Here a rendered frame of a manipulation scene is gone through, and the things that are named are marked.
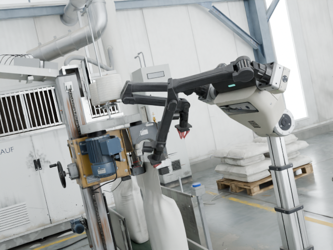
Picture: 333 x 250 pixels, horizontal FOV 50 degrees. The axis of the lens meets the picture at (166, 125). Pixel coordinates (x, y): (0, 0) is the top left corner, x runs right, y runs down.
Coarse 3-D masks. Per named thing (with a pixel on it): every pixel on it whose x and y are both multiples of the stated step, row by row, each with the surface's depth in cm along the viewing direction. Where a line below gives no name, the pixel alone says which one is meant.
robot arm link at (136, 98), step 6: (132, 96) 214; (138, 96) 214; (144, 96) 216; (150, 96) 217; (156, 96) 220; (126, 102) 210; (132, 102) 211; (138, 102) 215; (144, 102) 216; (150, 102) 217; (156, 102) 218; (162, 102) 219; (180, 102) 222; (186, 102) 222; (180, 108) 223
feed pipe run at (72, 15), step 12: (72, 0) 531; (84, 0) 520; (96, 0) 455; (72, 12) 568; (96, 12) 456; (72, 24) 623; (96, 24) 458; (72, 36) 461; (84, 36) 460; (96, 36) 463
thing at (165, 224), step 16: (144, 176) 253; (144, 192) 254; (160, 192) 229; (144, 208) 249; (160, 208) 224; (176, 208) 225; (160, 224) 225; (176, 224) 224; (160, 240) 228; (176, 240) 223
